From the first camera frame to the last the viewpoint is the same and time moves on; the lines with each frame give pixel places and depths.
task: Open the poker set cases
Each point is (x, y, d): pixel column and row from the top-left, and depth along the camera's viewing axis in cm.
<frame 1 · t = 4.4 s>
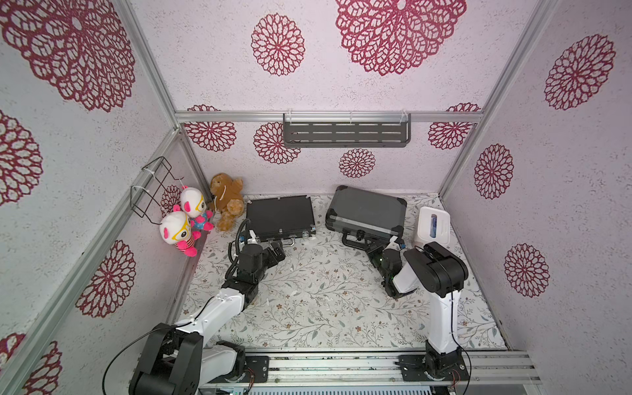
left hand: (272, 247, 88), fingers open
right hand: (364, 237, 99), fingers open
black textured poker case: (282, 219, 109), point 4 cm above the table
white tissue box: (434, 225, 102), point 8 cm above the table
brown teddy bear: (227, 202, 102), point 14 cm above the table
upper white pink plush doll: (193, 206, 95), point 18 cm above the table
lower white pink plush doll: (175, 229, 85), point 20 cm above the table

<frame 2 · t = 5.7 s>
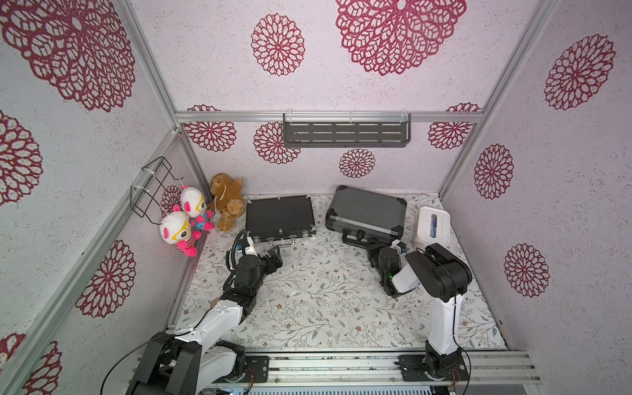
left hand: (271, 251, 88), fingers open
right hand: (365, 236, 99), fingers closed
the named things where they were.

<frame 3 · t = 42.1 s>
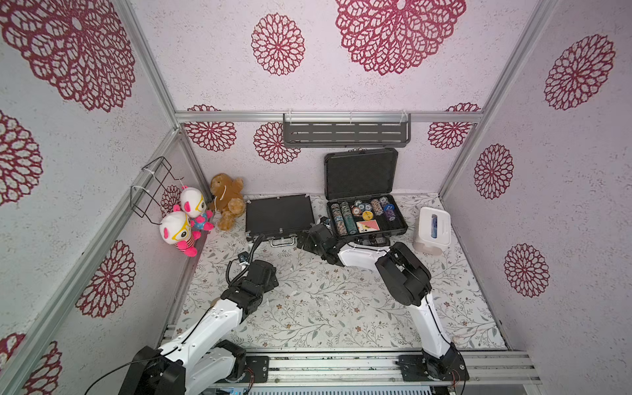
left hand: (261, 277, 87), fingers open
right hand: (301, 238, 99), fingers open
the named things where they were.

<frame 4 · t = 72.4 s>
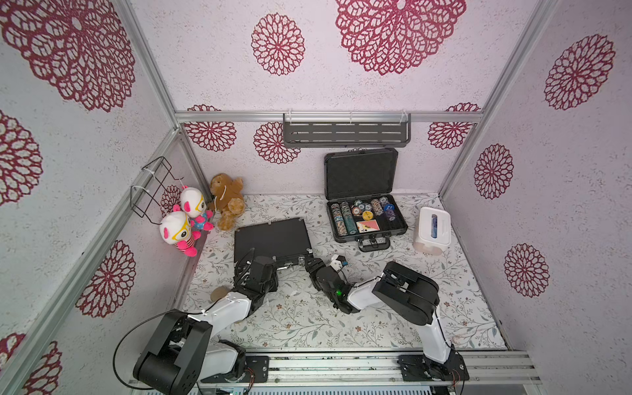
left hand: (278, 262, 91), fingers closed
right hand: (301, 260, 92), fingers open
black textured poker case: (286, 241, 99), point 6 cm above the table
the other named things where they were.

